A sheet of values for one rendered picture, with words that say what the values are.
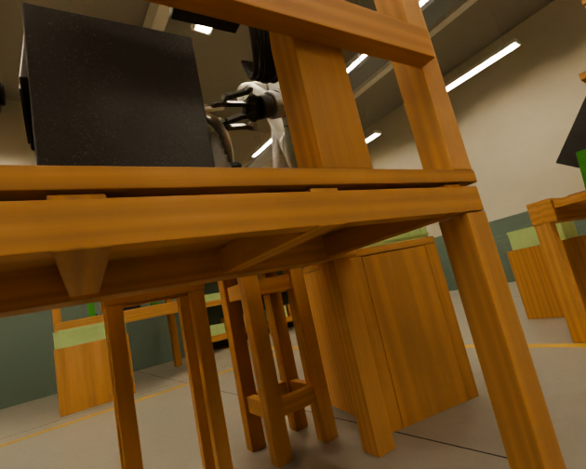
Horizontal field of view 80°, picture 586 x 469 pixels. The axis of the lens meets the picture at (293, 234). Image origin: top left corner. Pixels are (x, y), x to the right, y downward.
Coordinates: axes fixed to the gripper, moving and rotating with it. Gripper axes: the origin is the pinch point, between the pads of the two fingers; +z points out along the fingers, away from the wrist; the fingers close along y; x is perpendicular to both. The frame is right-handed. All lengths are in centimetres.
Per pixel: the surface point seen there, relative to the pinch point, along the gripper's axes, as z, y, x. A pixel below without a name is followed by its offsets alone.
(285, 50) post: -6.5, 19.7, 24.7
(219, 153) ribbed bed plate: 7.1, -4.5, 16.1
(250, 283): -12, -74, -1
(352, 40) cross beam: -20.6, 22.0, 31.7
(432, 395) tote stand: -60, -116, 71
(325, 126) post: -4.1, 7.8, 41.8
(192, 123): 18.3, 7.7, 25.7
